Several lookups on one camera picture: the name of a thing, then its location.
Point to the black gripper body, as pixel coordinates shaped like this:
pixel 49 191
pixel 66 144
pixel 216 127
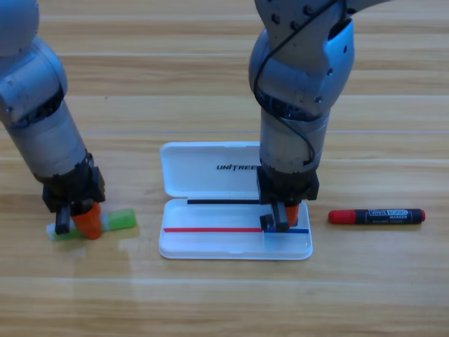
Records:
pixel 73 186
pixel 287 186

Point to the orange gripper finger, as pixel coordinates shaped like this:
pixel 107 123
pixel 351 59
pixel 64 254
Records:
pixel 88 221
pixel 293 214

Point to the black eraser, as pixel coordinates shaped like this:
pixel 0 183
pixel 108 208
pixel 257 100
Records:
pixel 266 222

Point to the green highlighter pen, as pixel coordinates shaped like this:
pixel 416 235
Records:
pixel 119 219

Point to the red black whiteboard marker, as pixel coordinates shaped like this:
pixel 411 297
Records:
pixel 379 216

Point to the white Unitree pencil case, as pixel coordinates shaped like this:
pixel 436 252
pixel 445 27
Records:
pixel 210 242

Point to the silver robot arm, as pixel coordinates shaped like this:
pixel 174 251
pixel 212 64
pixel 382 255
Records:
pixel 298 87
pixel 45 140

